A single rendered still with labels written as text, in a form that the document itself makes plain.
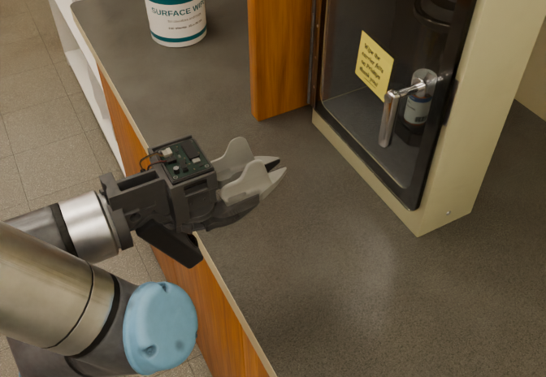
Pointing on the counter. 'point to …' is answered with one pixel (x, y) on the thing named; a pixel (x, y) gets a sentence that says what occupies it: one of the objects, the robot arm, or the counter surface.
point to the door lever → (392, 97)
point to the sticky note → (374, 66)
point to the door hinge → (309, 41)
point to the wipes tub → (175, 5)
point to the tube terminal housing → (472, 98)
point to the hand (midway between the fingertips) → (273, 172)
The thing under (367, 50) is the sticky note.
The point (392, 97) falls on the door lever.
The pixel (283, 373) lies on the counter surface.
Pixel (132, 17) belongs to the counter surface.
